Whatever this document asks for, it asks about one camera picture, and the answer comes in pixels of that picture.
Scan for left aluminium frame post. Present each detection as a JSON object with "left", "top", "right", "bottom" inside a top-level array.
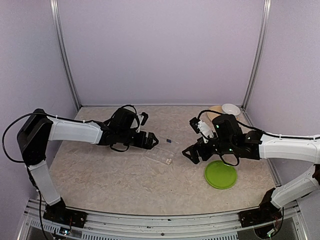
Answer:
[{"left": 49, "top": 0, "right": 82, "bottom": 111}]

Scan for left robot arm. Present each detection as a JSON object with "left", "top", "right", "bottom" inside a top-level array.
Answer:
[{"left": 17, "top": 105, "right": 159, "bottom": 223}]

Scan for beige wooden plate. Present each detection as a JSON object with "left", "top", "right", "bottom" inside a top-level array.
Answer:
[{"left": 206, "top": 105, "right": 223, "bottom": 121}]

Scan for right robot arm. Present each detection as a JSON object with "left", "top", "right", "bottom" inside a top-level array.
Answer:
[{"left": 182, "top": 113, "right": 320, "bottom": 222}]

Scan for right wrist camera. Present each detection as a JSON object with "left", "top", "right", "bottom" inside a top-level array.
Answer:
[{"left": 189, "top": 117, "right": 217, "bottom": 145}]

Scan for right aluminium frame post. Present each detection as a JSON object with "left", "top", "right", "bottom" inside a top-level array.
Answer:
[{"left": 241, "top": 0, "right": 272, "bottom": 112}]

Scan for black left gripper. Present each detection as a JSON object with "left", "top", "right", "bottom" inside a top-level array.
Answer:
[{"left": 118, "top": 128, "right": 159, "bottom": 150}]

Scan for clear plastic pill organizer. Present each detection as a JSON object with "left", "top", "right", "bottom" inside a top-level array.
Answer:
[{"left": 144, "top": 136, "right": 180, "bottom": 164}]

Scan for white ceramic bowl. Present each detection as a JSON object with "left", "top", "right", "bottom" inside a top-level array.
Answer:
[{"left": 221, "top": 103, "right": 241, "bottom": 117}]

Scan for aluminium frame post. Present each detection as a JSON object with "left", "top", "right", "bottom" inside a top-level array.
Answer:
[
  {"left": 241, "top": 0, "right": 272, "bottom": 112},
  {"left": 49, "top": 0, "right": 82, "bottom": 111}
]

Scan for green plate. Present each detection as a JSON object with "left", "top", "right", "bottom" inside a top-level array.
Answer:
[{"left": 204, "top": 160, "right": 238, "bottom": 190}]

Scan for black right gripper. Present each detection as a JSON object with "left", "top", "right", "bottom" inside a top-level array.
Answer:
[{"left": 182, "top": 132, "right": 236, "bottom": 164}]

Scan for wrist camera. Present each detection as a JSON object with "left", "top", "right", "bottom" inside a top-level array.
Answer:
[
  {"left": 189, "top": 117, "right": 217, "bottom": 145},
  {"left": 136, "top": 112, "right": 149, "bottom": 133}
]

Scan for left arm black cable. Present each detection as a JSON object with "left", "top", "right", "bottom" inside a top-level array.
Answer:
[{"left": 1, "top": 104, "right": 138, "bottom": 163}]

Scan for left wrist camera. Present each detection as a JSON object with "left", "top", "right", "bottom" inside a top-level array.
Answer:
[{"left": 136, "top": 112, "right": 149, "bottom": 133}]

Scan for front aluminium rail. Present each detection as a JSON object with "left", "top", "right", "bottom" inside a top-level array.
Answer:
[{"left": 24, "top": 199, "right": 301, "bottom": 240}]

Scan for white pills in organizer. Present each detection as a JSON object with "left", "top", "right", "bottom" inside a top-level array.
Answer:
[{"left": 164, "top": 158, "right": 173, "bottom": 165}]

